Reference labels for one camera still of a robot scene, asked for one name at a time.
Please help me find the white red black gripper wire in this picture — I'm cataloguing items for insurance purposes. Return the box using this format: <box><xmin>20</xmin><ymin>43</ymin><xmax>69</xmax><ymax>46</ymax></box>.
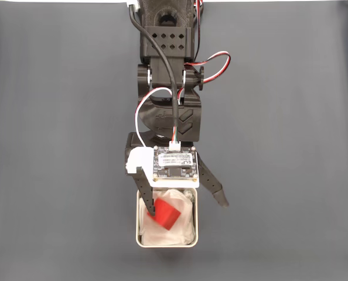
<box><xmin>134</xmin><ymin>87</ymin><xmax>175</xmax><ymax>148</ymax></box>

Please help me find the white cloth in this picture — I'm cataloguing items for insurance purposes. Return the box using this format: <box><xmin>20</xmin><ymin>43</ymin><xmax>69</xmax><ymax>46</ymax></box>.
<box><xmin>139</xmin><ymin>189</ymin><xmax>196</xmax><ymax>246</ymax></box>

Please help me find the black camera cable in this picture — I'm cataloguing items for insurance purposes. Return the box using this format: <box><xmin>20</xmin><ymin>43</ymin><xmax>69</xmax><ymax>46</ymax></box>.
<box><xmin>128</xmin><ymin>4</ymin><xmax>181</xmax><ymax>133</ymax></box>

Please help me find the white red black arm wire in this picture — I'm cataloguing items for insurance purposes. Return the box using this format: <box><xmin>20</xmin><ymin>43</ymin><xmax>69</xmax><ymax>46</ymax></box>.
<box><xmin>187</xmin><ymin>0</ymin><xmax>232</xmax><ymax>85</ymax></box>

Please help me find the red cube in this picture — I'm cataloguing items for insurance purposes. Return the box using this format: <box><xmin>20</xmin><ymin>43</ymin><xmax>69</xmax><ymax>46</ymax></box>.
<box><xmin>146</xmin><ymin>198</ymin><xmax>182</xmax><ymax>231</ymax></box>

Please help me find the white square box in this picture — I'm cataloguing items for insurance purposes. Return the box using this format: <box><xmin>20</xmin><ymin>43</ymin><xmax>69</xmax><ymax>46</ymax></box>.
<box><xmin>135</xmin><ymin>187</ymin><xmax>199</xmax><ymax>249</ymax></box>

